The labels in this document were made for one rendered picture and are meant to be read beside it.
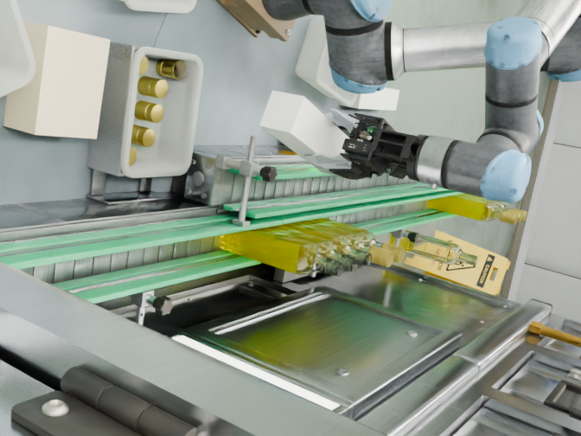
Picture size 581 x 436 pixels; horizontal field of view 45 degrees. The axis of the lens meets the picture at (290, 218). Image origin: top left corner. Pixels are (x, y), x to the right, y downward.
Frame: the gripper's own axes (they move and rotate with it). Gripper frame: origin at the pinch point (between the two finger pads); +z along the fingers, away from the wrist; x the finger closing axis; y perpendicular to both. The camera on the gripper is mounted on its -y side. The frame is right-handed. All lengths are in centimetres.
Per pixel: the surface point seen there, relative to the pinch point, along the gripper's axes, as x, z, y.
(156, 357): 30, -44, 79
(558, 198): -145, 79, -585
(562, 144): -193, 87, -568
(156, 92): 0.8, 28.5, 10.9
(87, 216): 25.7, 23.7, 19.9
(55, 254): 32.1, 14.2, 32.1
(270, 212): 12.7, 13.5, -14.4
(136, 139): 9.8, 30.2, 9.6
